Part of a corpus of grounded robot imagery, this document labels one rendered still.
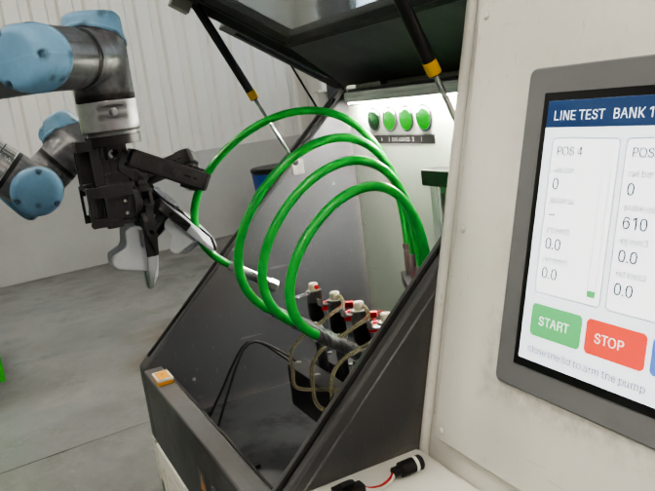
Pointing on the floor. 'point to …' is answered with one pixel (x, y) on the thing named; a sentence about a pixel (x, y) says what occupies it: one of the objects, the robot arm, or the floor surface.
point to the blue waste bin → (261, 173)
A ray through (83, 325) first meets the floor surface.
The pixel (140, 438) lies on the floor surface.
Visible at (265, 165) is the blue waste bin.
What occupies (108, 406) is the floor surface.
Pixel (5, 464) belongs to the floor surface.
